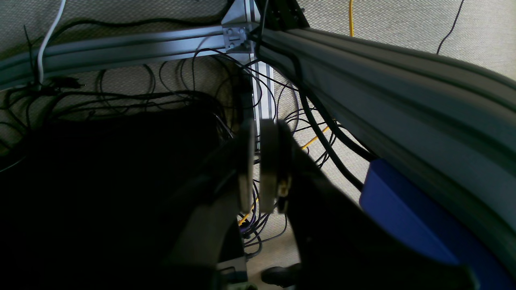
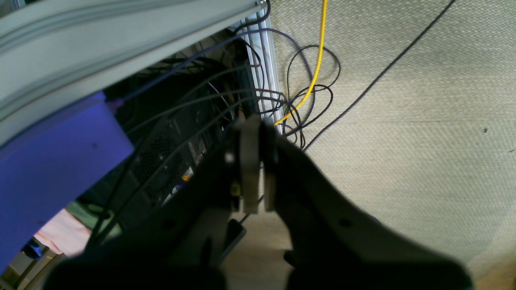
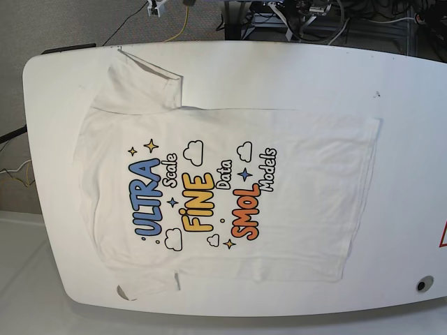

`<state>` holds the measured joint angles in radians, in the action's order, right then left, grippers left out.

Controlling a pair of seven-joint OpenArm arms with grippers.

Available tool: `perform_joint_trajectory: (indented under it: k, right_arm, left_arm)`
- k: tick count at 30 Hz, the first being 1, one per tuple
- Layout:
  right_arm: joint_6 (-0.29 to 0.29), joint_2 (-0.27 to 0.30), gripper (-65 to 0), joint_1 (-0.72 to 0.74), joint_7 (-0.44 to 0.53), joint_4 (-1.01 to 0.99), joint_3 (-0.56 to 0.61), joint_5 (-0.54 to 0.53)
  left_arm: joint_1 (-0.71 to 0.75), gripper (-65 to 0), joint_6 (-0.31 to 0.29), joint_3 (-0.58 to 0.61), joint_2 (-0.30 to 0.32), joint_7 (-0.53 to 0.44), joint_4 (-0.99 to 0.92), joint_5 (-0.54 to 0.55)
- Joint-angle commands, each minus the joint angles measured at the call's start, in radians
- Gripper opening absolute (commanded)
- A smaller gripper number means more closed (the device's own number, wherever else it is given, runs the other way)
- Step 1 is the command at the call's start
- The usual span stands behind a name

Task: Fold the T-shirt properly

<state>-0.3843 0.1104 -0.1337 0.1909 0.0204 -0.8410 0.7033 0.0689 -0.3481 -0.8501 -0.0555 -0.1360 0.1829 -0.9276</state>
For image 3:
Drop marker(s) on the white printed T-shirt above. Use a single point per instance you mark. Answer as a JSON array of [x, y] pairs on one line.
[[241, 194]]

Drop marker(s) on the black table leg bar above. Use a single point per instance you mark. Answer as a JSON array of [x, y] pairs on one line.
[[13, 134]]

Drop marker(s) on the red triangle sticker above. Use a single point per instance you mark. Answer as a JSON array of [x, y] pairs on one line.
[[443, 241]]

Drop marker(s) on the black equipment rack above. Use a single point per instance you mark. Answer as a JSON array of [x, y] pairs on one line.
[[413, 27]]

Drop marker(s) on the left table cable grommet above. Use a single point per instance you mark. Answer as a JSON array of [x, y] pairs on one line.
[[121, 293]]

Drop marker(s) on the table cable grommet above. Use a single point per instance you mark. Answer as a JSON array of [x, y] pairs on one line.
[[121, 293], [424, 284]]

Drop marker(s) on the right table cable grommet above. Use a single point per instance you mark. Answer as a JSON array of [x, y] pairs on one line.
[[424, 284]]

